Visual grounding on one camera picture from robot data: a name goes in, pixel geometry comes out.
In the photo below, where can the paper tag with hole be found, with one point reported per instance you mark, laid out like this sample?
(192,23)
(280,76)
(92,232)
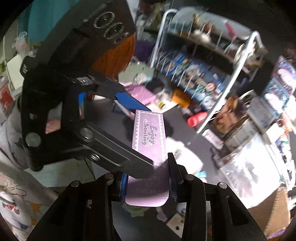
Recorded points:
(176,224)

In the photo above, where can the small blue clip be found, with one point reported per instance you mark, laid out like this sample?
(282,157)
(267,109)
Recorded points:
(201,174)

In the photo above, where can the pink refill pouch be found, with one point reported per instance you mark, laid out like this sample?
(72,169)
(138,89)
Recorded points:
(184,156)

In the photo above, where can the brown cardboard box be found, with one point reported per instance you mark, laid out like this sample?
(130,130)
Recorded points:
(272,214)

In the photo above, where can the green jelly cup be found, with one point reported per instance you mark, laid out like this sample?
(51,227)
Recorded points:
(135,210)

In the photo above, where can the anime poster strip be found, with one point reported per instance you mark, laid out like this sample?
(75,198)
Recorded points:
(202,82)

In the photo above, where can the clear zip bag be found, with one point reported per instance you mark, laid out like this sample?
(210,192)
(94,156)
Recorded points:
(251,172)

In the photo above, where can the red plastic bottle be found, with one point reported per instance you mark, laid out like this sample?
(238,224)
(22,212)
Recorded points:
(196,119)

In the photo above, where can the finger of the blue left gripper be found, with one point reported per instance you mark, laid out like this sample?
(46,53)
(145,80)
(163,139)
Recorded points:
(129,102)

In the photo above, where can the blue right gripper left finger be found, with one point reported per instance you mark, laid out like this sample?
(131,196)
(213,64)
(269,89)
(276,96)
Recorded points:
(123,186)

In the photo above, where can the pink white sachet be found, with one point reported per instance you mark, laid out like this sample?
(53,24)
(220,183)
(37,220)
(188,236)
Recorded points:
(213,139)

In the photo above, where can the pink patterned tissue box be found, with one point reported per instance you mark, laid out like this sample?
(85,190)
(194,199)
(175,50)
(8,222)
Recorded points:
(141,93)

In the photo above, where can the purple barcode box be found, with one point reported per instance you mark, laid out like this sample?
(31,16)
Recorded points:
(149,139)

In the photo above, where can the blue Cinnamoroll box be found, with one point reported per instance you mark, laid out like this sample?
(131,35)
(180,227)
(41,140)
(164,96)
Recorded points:
(276,96)

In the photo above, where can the small white yellow bottle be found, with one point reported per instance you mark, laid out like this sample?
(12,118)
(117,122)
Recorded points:
(161,104)

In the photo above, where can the person's left hand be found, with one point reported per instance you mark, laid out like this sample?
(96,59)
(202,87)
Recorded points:
(54,120)

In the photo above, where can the orange small box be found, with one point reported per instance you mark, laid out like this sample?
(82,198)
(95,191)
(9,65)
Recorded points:
(181,98)

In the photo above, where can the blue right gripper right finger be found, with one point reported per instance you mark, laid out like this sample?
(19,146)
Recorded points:
(173,176)

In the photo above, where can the white wire shelf rack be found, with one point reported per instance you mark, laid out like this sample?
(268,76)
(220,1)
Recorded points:
(203,55)

